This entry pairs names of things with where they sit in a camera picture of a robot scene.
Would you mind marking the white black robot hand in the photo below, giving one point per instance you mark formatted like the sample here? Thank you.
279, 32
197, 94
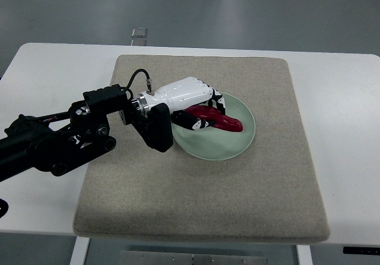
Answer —
182, 94

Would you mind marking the red chili pepper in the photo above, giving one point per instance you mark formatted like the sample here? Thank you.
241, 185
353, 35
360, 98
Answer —
215, 118

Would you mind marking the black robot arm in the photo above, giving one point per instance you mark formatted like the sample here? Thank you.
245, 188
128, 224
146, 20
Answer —
61, 142

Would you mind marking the light green plate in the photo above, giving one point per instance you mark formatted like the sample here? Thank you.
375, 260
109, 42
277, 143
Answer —
214, 144

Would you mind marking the clear floor socket cover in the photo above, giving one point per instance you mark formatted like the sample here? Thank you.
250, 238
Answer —
139, 32

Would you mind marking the beige fabric mat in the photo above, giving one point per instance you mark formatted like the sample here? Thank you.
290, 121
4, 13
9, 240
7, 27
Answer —
269, 193

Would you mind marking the black table control panel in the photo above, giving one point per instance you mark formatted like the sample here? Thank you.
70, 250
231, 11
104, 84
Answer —
361, 250

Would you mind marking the metal table frame plate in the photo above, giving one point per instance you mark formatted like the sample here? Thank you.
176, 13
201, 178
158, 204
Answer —
149, 257

